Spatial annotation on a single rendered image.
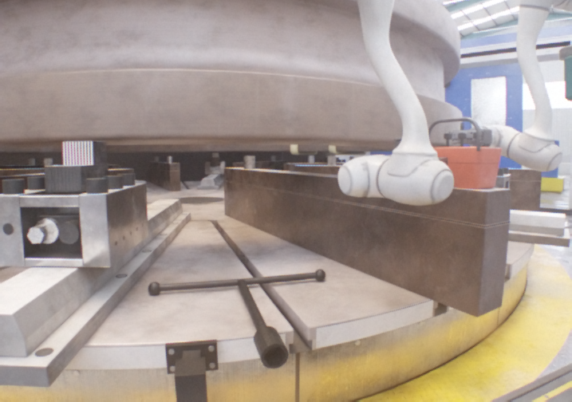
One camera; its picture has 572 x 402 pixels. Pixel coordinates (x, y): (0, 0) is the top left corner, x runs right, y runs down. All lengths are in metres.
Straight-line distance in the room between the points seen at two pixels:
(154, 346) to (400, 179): 0.73
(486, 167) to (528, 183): 2.43
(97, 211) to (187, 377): 0.54
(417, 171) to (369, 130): 0.96
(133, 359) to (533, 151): 1.37
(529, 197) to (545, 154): 2.23
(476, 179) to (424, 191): 0.37
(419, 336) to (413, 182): 0.71
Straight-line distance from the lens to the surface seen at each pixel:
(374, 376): 1.32
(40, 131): 1.67
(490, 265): 1.20
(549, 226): 2.37
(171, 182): 5.07
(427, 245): 1.27
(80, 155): 1.37
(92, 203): 1.13
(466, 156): 1.16
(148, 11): 1.74
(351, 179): 0.90
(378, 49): 0.97
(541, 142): 1.41
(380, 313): 1.18
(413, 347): 1.39
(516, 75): 6.52
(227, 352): 1.03
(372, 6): 1.00
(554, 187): 9.95
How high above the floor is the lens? 0.78
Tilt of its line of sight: 5 degrees down
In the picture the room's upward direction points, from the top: straight up
